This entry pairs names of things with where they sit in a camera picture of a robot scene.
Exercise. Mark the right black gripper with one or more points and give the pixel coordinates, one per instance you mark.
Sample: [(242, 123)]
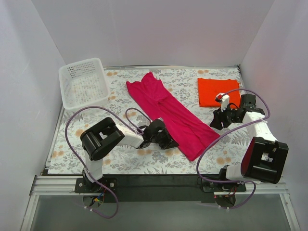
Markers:
[(221, 116)]

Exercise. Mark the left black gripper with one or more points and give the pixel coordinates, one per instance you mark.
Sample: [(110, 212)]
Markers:
[(162, 136)]

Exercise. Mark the magenta t shirt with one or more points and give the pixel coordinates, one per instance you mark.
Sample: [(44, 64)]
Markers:
[(192, 135)]

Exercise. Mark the white plastic basket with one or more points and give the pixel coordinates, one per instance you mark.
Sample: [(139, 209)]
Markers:
[(83, 84)]

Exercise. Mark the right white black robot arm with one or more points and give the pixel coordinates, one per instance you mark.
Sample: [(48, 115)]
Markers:
[(265, 156)]

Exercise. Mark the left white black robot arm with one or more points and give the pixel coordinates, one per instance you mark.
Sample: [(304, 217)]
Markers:
[(99, 140)]

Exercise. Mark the folded orange t shirt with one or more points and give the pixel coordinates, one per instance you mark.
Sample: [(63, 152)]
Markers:
[(208, 89)]

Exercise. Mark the floral table mat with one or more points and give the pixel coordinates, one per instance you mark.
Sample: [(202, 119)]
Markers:
[(67, 154)]

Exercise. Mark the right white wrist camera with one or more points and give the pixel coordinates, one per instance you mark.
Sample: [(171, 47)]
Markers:
[(224, 101)]

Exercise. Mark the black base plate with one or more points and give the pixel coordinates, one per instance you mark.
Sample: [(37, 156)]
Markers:
[(162, 188)]

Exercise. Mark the aluminium frame rail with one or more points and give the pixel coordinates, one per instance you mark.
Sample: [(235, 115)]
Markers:
[(46, 185)]

